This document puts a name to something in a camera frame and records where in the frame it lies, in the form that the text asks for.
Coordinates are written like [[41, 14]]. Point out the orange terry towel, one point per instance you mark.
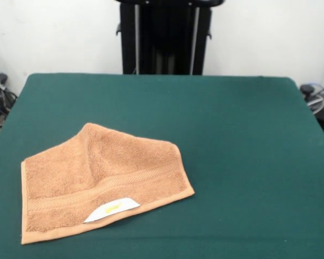
[[70, 183]]

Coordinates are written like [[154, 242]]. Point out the dark green table cloth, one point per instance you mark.
[[232, 162]]

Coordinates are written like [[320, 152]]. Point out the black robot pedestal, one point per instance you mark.
[[164, 40]]

